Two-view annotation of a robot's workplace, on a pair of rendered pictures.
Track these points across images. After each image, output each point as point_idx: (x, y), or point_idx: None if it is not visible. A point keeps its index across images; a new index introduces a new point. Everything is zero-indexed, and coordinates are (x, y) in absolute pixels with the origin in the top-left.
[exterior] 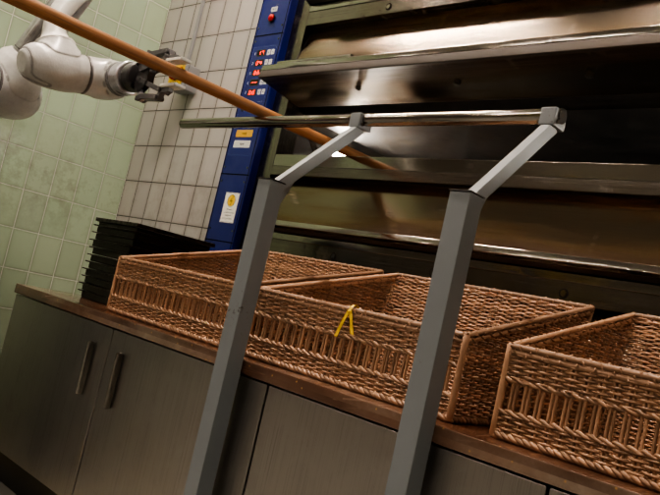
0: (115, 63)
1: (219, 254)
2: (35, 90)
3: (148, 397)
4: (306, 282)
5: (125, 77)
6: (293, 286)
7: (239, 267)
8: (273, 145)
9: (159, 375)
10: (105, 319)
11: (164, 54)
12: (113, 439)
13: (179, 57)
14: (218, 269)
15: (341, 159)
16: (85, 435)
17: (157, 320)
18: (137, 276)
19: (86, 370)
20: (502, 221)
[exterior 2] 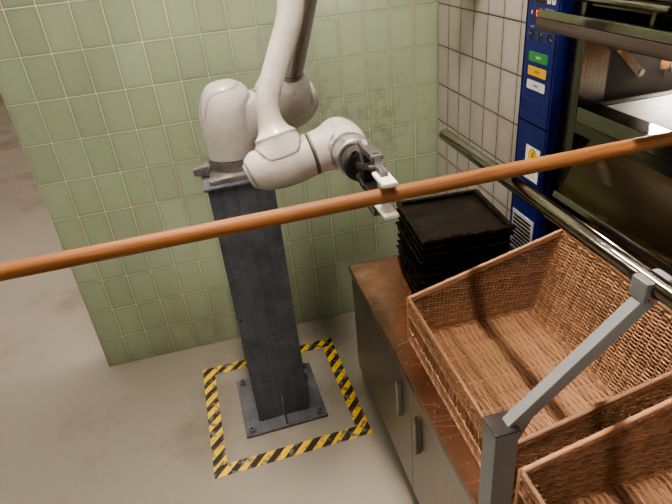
0: (336, 143)
1: (517, 253)
2: (305, 101)
3: (442, 480)
4: (588, 438)
5: (345, 172)
6: (568, 452)
7: (480, 497)
8: (574, 93)
9: (446, 472)
10: (402, 371)
11: (368, 167)
12: (427, 480)
13: (381, 184)
14: (519, 264)
15: (665, 148)
16: (411, 451)
17: (443, 396)
18: (422, 334)
19: (400, 401)
20: None
